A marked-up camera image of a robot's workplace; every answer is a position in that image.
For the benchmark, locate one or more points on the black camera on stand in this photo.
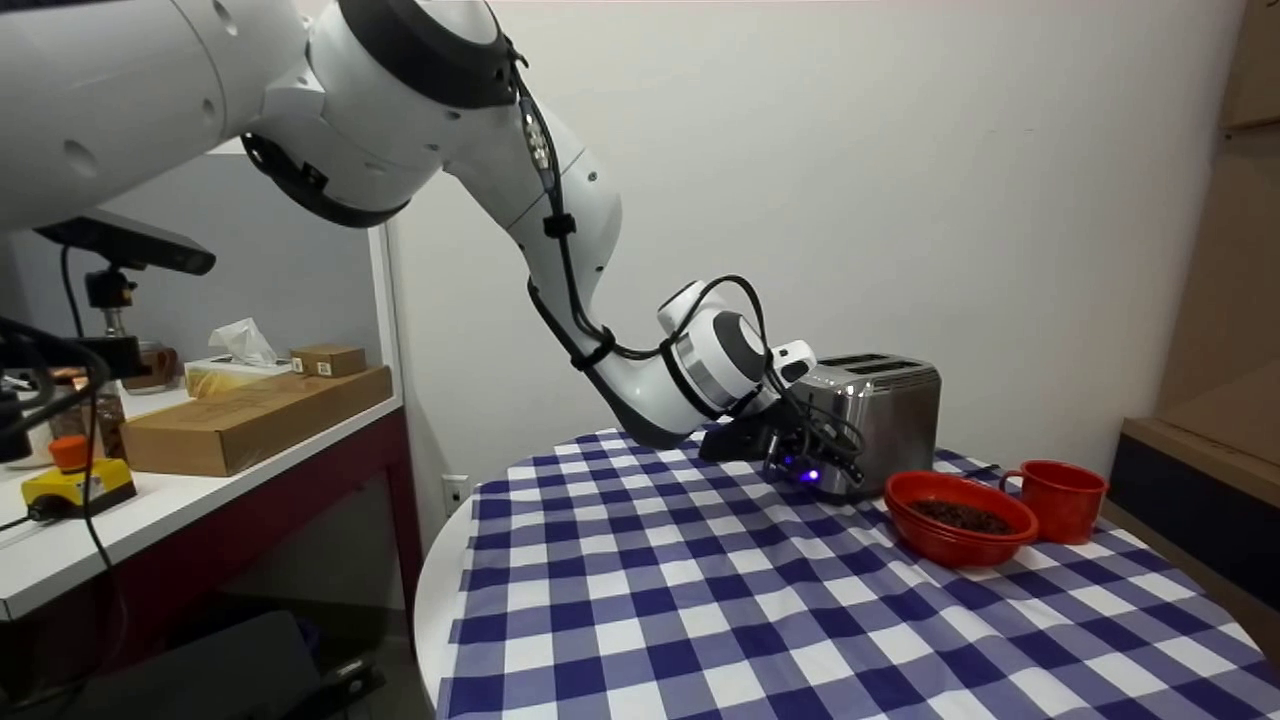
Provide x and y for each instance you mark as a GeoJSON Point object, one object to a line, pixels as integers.
{"type": "Point", "coordinates": [133, 244]}

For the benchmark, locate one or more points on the tissue box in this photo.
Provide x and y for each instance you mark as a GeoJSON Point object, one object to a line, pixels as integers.
{"type": "Point", "coordinates": [240, 347]}

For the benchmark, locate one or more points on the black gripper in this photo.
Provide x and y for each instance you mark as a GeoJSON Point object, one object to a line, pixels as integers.
{"type": "Point", "coordinates": [800, 423]}

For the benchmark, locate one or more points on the dark low cabinet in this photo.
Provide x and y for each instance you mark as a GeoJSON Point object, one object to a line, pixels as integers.
{"type": "Point", "coordinates": [1201, 500]}

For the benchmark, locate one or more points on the black bulky case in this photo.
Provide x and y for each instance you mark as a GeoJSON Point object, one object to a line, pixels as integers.
{"type": "Point", "coordinates": [201, 665]}

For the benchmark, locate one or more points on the red bowl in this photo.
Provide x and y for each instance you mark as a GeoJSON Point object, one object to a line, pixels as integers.
{"type": "Point", "coordinates": [961, 543]}

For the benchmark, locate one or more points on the blue white checkered tablecloth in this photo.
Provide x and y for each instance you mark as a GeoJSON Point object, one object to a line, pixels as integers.
{"type": "Point", "coordinates": [746, 613]}

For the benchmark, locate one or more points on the red mug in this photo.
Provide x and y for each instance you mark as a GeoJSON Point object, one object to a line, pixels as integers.
{"type": "Point", "coordinates": [1064, 500]}

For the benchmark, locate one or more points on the round white table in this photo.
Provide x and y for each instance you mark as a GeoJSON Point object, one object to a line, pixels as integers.
{"type": "Point", "coordinates": [435, 601]}

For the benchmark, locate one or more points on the white wall socket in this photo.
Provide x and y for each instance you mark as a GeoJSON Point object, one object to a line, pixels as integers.
{"type": "Point", "coordinates": [456, 489]}

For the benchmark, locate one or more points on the yellow tool with orange knob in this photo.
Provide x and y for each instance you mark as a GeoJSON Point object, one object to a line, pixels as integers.
{"type": "Point", "coordinates": [80, 489]}

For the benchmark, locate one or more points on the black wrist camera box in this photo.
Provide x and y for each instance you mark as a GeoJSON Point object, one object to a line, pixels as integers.
{"type": "Point", "coordinates": [743, 441]}

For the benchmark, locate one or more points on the small wooden block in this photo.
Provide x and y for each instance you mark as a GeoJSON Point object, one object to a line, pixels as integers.
{"type": "Point", "coordinates": [331, 362]}

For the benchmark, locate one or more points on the grey partition panel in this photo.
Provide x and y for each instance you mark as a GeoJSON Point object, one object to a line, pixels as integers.
{"type": "Point", "coordinates": [264, 281]}

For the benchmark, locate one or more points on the silver two-slot toaster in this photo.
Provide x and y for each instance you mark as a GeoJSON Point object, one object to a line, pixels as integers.
{"type": "Point", "coordinates": [887, 423]}

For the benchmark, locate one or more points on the white desk with red side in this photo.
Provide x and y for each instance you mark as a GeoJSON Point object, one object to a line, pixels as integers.
{"type": "Point", "coordinates": [201, 500]}

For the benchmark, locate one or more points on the flat wooden box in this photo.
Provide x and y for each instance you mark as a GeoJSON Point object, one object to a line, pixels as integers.
{"type": "Point", "coordinates": [240, 424]}

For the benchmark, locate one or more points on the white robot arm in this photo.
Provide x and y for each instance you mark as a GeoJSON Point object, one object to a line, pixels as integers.
{"type": "Point", "coordinates": [133, 92]}

